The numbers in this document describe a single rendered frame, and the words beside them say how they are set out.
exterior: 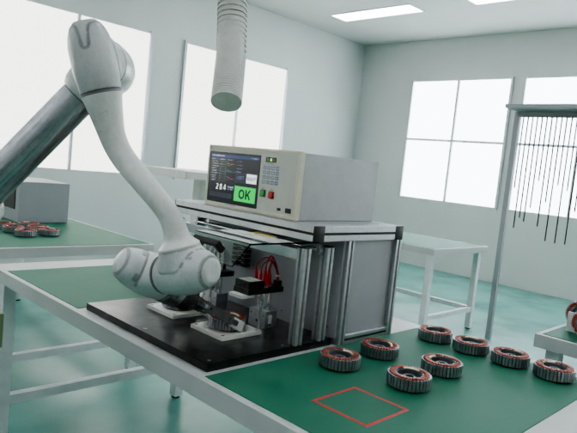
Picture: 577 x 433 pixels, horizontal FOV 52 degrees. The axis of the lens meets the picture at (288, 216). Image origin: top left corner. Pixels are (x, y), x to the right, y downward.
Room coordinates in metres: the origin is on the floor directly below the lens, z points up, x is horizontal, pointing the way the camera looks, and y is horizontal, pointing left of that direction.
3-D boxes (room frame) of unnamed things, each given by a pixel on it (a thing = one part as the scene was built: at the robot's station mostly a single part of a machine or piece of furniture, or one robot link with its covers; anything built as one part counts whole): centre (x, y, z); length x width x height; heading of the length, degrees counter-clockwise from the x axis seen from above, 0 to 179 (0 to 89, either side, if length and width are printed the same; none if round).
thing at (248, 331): (1.70, 0.15, 0.78); 0.15 x 0.15 x 0.01; 46
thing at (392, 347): (1.68, -0.31, 0.77); 0.11 x 0.11 x 0.04
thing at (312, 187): (2.01, 0.00, 1.22); 0.44 x 0.39 x 0.20; 46
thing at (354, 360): (1.55, -0.18, 0.77); 0.11 x 0.11 x 0.04
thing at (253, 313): (1.81, 0.05, 0.80); 0.07 x 0.05 x 0.06; 46
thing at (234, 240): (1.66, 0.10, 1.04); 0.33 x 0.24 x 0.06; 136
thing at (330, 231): (2.02, 0.01, 1.09); 0.68 x 0.44 x 0.05; 46
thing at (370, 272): (1.85, -0.28, 0.91); 0.28 x 0.03 x 0.32; 136
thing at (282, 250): (1.86, 0.17, 1.03); 0.62 x 0.01 x 0.03; 46
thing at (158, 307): (1.87, 0.32, 0.78); 0.15 x 0.15 x 0.01; 46
